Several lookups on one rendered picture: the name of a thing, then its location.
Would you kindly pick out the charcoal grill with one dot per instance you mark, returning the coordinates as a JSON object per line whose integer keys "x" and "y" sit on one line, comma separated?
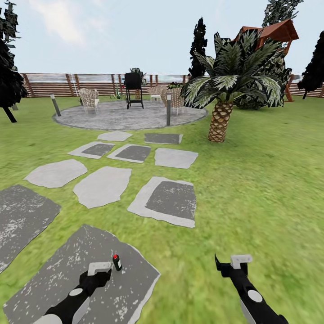
{"x": 132, "y": 81}

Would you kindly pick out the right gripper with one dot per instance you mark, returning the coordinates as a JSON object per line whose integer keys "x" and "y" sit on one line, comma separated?
{"x": 228, "y": 271}

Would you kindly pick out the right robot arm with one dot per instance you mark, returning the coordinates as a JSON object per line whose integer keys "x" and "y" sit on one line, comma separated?
{"x": 254, "y": 307}

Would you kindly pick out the insectifuge atomizer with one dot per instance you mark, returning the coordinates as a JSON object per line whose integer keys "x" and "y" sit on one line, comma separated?
{"x": 117, "y": 262}

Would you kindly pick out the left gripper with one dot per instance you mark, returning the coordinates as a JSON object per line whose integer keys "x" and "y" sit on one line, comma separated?
{"x": 98, "y": 280}

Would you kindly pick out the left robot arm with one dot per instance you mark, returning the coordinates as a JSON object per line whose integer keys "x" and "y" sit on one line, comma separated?
{"x": 73, "y": 308}

